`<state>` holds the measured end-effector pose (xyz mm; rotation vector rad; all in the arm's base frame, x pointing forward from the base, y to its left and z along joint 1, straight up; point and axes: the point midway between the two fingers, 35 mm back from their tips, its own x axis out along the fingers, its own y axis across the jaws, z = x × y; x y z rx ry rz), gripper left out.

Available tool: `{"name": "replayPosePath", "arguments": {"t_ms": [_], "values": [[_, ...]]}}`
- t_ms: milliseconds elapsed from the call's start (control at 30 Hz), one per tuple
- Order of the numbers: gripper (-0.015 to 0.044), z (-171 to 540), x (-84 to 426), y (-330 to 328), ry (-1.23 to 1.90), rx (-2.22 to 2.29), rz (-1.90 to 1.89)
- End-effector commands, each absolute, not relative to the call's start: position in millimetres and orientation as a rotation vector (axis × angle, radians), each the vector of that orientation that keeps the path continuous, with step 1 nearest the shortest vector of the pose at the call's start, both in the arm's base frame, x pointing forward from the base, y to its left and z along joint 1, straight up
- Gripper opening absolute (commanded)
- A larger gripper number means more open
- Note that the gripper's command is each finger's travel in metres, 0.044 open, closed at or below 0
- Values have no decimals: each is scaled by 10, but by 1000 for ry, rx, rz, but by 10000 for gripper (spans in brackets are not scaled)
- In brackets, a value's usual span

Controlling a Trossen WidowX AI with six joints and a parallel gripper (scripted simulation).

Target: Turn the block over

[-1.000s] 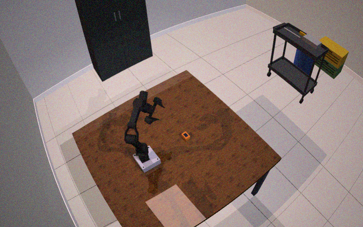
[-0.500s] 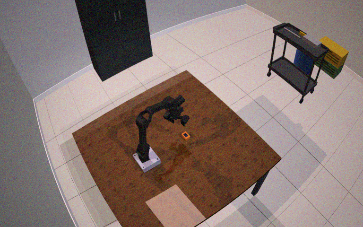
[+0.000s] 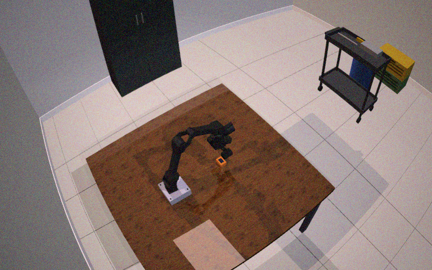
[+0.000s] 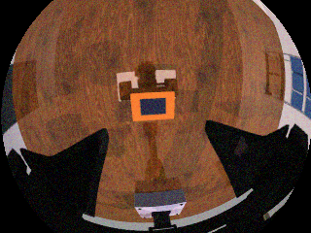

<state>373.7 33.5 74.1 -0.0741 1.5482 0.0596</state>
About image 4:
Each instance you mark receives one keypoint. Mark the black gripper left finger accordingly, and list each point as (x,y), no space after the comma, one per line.
(74,172)

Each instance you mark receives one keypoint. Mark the orange block with black square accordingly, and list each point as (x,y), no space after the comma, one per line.
(152,104)

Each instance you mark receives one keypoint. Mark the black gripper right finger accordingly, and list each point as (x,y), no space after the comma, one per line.
(243,154)

